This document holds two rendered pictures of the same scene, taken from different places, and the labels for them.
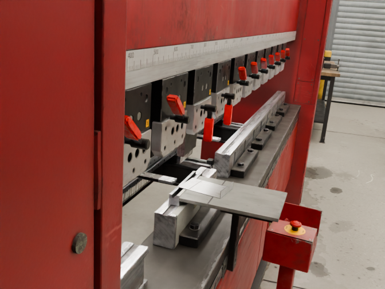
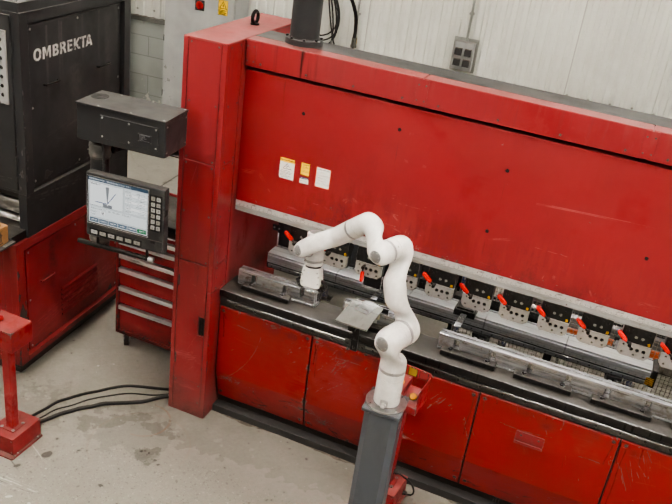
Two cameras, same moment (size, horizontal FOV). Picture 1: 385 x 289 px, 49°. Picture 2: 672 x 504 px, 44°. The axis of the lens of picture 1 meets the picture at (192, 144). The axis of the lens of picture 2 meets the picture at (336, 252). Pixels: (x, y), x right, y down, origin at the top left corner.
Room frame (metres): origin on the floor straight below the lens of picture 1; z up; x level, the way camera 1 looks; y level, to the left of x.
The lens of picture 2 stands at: (0.97, -3.97, 3.26)
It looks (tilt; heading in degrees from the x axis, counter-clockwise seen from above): 26 degrees down; 91
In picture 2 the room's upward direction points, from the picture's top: 8 degrees clockwise
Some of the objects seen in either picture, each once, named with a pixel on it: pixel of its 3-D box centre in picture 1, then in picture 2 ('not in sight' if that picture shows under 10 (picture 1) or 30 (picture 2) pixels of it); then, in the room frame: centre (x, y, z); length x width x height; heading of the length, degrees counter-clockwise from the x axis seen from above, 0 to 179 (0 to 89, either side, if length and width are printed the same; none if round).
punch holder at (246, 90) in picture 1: (239, 73); (478, 292); (1.66, -0.16, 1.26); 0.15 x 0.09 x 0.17; 162
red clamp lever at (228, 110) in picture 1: (226, 109); not in sight; (1.24, -0.09, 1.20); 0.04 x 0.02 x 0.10; 72
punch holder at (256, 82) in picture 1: (250, 68); (516, 303); (1.85, -0.23, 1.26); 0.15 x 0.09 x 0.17; 162
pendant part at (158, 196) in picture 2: not in sight; (130, 209); (-0.19, -0.13, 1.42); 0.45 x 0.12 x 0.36; 167
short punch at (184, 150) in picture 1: (187, 141); (372, 282); (1.12, 0.01, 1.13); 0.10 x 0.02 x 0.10; 162
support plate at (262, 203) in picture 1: (235, 196); (359, 314); (1.07, -0.13, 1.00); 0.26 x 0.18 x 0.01; 72
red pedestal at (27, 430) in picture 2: not in sight; (9, 382); (-0.75, -0.41, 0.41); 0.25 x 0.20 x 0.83; 72
